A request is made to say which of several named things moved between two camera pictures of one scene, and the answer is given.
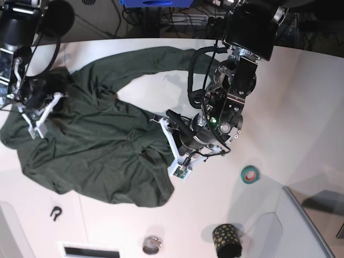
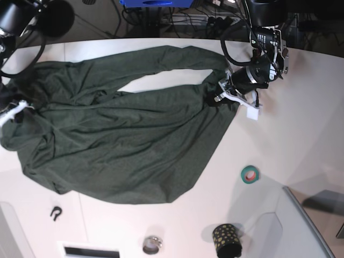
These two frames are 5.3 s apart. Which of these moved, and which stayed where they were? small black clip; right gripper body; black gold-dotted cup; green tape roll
Moved: right gripper body
Stayed: small black clip; black gold-dotted cup; green tape roll
